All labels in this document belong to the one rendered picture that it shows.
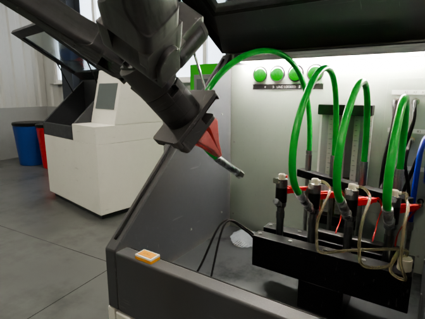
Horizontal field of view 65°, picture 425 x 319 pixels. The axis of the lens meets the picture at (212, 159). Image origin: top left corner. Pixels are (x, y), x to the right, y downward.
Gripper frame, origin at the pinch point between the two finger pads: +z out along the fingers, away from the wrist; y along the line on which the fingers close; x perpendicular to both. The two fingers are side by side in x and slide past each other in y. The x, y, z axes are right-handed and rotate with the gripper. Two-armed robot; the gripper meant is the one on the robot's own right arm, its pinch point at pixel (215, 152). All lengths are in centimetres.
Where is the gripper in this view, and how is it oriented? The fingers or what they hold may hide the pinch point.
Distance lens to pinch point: 54.6
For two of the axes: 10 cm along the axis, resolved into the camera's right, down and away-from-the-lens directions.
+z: 5.3, 6.0, 6.0
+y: 5.4, -7.8, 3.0
